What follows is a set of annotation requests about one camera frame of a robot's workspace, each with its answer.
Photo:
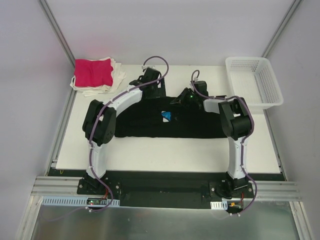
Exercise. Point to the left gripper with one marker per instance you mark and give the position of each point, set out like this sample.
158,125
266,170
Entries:
157,88

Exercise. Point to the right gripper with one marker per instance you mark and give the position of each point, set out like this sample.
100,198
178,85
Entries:
184,95

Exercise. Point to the black daisy print t-shirt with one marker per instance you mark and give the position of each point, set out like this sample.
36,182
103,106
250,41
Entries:
158,118

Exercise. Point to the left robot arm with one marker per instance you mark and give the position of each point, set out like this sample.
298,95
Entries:
99,124

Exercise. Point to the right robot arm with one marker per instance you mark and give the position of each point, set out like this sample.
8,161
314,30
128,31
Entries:
237,124

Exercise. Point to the white folded t-shirt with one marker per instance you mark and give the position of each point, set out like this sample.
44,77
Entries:
118,76

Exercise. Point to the pink folded t-shirt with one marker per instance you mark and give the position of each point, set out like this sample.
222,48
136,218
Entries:
93,73

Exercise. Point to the white plastic basket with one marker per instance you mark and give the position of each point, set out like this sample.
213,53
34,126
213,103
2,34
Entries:
253,79

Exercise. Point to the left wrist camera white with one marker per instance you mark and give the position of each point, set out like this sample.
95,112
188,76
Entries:
144,67

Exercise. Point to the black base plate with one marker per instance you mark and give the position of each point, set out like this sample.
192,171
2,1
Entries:
153,189

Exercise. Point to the right white cable duct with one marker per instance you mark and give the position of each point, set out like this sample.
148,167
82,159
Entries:
219,205

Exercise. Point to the white cable duct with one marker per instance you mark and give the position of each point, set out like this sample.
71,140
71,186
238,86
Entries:
219,205
73,201

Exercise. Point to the left white cable duct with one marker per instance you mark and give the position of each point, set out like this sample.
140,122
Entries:
73,201

